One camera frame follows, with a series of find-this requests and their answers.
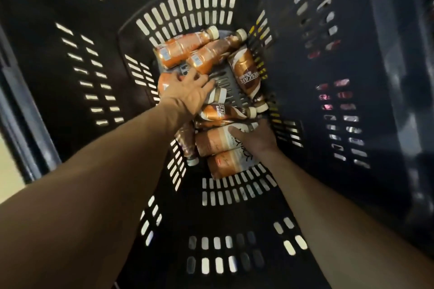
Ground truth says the pile of bottles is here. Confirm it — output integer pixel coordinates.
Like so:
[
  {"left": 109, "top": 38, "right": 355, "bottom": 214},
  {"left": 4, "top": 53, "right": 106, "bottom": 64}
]
[{"left": 154, "top": 25, "right": 269, "bottom": 180}]

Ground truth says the person's right forearm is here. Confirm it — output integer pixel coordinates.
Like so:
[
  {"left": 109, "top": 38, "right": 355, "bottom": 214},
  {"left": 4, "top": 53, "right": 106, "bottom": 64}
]
[{"left": 261, "top": 149, "right": 434, "bottom": 289}]

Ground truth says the person's left forearm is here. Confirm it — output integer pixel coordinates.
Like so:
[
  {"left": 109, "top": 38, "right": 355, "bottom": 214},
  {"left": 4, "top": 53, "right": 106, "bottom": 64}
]
[{"left": 0, "top": 106, "right": 190, "bottom": 289}]

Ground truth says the person's right hand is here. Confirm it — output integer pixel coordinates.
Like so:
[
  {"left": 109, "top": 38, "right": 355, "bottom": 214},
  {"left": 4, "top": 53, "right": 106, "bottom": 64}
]
[{"left": 227, "top": 119, "right": 280, "bottom": 161}]

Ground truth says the person's left hand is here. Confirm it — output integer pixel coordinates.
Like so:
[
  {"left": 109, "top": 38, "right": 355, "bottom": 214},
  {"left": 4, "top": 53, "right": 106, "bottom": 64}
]
[{"left": 159, "top": 68, "right": 216, "bottom": 130}]

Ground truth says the black shopping basket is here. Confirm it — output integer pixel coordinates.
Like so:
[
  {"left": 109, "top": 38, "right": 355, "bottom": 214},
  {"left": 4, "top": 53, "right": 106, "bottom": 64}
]
[{"left": 0, "top": 0, "right": 434, "bottom": 289}]

